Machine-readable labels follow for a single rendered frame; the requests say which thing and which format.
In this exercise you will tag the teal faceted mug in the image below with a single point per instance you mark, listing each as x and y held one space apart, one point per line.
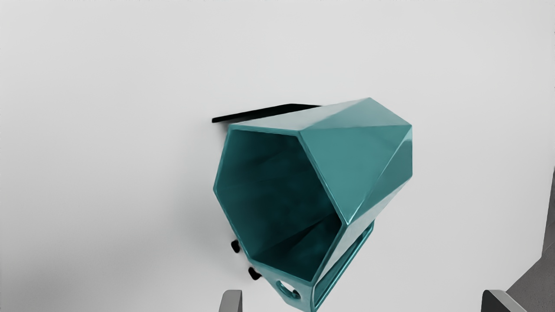
351 151

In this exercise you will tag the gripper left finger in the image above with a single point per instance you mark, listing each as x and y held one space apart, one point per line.
231 302

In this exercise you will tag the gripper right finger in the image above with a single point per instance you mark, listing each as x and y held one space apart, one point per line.
498 302

